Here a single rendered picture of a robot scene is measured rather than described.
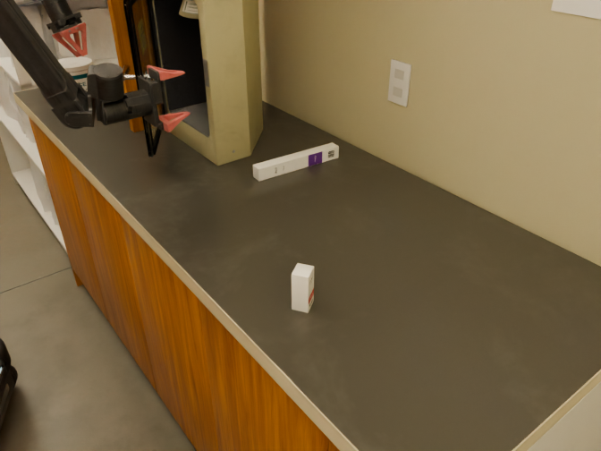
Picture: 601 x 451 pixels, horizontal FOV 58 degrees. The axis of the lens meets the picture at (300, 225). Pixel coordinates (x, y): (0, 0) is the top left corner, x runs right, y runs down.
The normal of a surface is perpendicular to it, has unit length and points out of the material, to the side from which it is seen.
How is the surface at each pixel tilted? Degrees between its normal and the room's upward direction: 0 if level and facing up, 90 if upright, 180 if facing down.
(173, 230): 0
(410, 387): 0
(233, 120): 90
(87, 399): 0
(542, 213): 90
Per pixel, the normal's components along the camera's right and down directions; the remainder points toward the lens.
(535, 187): -0.79, 0.33
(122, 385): 0.00, -0.84
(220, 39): 0.61, 0.43
